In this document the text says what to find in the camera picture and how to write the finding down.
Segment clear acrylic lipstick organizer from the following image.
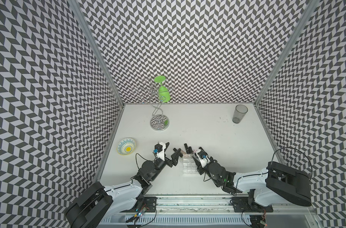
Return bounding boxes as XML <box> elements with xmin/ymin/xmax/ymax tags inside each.
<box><xmin>181</xmin><ymin>154</ymin><xmax>200</xmax><ymax>177</ymax></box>

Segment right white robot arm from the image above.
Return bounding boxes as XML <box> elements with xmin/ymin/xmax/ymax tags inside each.
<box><xmin>193</xmin><ymin>148</ymin><xmax>312</xmax><ymax>207</ymax></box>

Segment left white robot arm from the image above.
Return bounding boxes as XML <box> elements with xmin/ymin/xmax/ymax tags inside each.
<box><xmin>64</xmin><ymin>142</ymin><xmax>183</xmax><ymax>228</ymax></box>

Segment yellow blue patterned bowl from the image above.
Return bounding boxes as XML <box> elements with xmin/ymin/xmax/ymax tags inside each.
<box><xmin>116</xmin><ymin>138</ymin><xmax>136</xmax><ymax>155</ymax></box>

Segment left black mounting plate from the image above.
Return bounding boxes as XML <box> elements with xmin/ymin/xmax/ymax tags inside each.
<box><xmin>122</xmin><ymin>197</ymin><xmax>157</xmax><ymax>213</ymax></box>

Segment black mounting plate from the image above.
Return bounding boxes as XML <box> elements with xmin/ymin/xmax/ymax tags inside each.
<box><xmin>122</xmin><ymin>197</ymin><xmax>157</xmax><ymax>213</ymax></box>
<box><xmin>230</xmin><ymin>189</ymin><xmax>274</xmax><ymax>213</ymax></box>

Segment green plastic goblet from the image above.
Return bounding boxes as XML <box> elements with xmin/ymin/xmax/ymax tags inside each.
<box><xmin>154</xmin><ymin>76</ymin><xmax>171</xmax><ymax>103</ymax></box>

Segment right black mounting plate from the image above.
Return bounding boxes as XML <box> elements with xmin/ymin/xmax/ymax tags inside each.
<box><xmin>230</xmin><ymin>189</ymin><xmax>274</xmax><ymax>213</ymax></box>

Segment grey glass tumbler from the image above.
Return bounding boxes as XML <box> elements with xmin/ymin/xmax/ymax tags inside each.
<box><xmin>232</xmin><ymin>104</ymin><xmax>248</xmax><ymax>124</ymax></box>

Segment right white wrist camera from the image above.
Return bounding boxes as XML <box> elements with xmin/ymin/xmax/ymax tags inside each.
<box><xmin>195</xmin><ymin>149</ymin><xmax>211</xmax><ymax>166</ymax></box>

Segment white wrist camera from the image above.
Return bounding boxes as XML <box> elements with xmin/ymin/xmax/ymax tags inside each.
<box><xmin>195</xmin><ymin>149</ymin><xmax>211</xmax><ymax>166</ymax></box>
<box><xmin>154</xmin><ymin>142</ymin><xmax>166</xmax><ymax>161</ymax></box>

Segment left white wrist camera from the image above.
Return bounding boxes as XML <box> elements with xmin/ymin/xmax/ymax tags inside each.
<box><xmin>154</xmin><ymin>142</ymin><xmax>166</xmax><ymax>161</ymax></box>

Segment metal wire cup stand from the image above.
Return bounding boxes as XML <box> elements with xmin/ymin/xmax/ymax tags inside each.
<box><xmin>133</xmin><ymin>80</ymin><xmax>170</xmax><ymax>131</ymax></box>

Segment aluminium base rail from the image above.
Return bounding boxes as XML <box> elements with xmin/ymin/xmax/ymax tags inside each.
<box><xmin>98</xmin><ymin>195</ymin><xmax>323</xmax><ymax>228</ymax></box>

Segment left circuit board wires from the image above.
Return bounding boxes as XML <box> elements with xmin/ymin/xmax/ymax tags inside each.
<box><xmin>125</xmin><ymin>206</ymin><xmax>157</xmax><ymax>228</ymax></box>

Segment circuit board wires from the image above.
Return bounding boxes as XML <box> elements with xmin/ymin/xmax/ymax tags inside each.
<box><xmin>125</xmin><ymin>206</ymin><xmax>157</xmax><ymax>228</ymax></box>
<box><xmin>241</xmin><ymin>210</ymin><xmax>268</xmax><ymax>228</ymax></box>

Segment right circuit board wires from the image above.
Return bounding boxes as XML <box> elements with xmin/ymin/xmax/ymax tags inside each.
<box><xmin>241</xmin><ymin>210</ymin><xmax>268</xmax><ymax>228</ymax></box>

